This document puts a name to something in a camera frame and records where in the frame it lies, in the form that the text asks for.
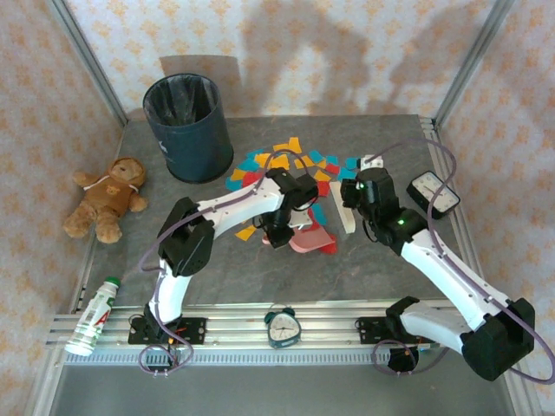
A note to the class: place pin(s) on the pink plastic dustpan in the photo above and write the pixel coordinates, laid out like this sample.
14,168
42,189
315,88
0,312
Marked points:
312,242

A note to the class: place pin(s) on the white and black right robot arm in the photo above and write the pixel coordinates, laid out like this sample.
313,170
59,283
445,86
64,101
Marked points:
446,273

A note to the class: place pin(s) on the red paper scrap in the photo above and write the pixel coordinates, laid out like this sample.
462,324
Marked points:
323,189
251,177
329,248
332,168

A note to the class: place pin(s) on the black square clock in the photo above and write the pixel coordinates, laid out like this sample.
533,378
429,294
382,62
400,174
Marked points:
433,193

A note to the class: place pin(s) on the dark blue trash bin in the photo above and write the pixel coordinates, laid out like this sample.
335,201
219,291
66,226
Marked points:
195,147

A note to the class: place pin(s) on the green twin-bell alarm clock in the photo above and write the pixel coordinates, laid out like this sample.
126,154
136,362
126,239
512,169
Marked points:
282,331

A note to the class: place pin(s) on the black bin liner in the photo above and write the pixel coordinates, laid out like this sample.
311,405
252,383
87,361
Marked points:
191,93

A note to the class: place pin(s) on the brown teddy bear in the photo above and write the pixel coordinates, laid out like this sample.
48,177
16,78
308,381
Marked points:
108,195

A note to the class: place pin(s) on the white plastic drink bottle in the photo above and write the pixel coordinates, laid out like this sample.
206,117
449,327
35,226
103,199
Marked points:
93,316

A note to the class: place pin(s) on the aluminium table side rail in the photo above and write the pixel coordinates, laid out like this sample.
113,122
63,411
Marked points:
435,130
86,260

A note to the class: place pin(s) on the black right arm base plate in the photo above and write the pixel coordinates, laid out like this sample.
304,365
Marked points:
368,331

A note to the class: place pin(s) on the wide aluminium rail frame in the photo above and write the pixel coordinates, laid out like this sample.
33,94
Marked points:
243,325

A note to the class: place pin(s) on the aluminium frame post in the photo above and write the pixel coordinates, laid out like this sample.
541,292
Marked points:
475,58
88,58

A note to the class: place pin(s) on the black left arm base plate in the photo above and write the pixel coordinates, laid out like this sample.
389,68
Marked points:
195,331

